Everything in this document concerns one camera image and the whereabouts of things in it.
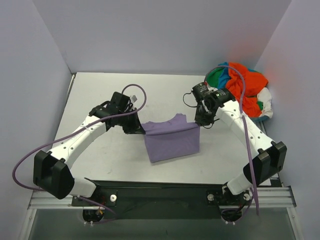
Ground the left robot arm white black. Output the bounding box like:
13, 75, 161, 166
33, 92, 146, 206

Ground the blue t shirt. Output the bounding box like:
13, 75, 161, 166
216, 62, 231, 89

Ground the aluminium frame rail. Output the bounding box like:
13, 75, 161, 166
27, 186, 298, 211

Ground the white t shirt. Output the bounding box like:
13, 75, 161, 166
257, 87, 273, 119

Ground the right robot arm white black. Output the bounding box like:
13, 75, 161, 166
191, 82, 287, 204

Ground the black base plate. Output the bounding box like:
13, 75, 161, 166
71, 180, 251, 222

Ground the green t shirt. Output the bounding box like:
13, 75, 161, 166
205, 67, 223, 88

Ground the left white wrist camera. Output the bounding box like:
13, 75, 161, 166
130, 95, 138, 104

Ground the orange t shirt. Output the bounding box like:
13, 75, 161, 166
225, 62, 269, 118

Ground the purple t shirt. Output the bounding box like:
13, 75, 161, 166
142, 113, 200, 163

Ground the teal laundry basket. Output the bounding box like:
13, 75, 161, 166
250, 115, 270, 123

